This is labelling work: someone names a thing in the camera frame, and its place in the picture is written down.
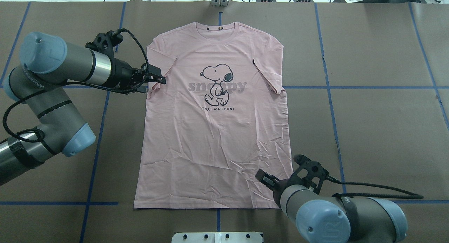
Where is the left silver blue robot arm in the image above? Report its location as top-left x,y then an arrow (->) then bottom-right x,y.
0,28 -> 166,184

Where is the pink Snoopy t-shirt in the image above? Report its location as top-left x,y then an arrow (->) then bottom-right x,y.
133,22 -> 293,209

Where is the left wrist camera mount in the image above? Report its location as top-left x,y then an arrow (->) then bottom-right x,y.
85,31 -> 123,59

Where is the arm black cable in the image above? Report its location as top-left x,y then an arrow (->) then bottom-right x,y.
2,28 -> 150,142
326,176 -> 424,200

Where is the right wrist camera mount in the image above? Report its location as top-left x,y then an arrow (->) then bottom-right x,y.
288,155 -> 329,195

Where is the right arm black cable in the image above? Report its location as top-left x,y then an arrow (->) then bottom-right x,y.
326,176 -> 424,200

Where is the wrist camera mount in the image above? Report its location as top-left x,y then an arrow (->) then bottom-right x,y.
85,31 -> 123,59
288,155 -> 329,195

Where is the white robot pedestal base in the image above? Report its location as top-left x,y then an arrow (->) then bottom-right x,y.
171,231 -> 265,243

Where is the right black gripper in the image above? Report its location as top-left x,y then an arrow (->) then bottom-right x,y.
255,169 -> 289,201

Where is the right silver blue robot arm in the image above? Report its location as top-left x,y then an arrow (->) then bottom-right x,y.
255,169 -> 409,243

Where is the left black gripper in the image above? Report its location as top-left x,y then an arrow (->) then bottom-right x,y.
111,59 -> 166,93

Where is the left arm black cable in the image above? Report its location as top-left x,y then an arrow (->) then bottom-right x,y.
2,28 -> 150,142

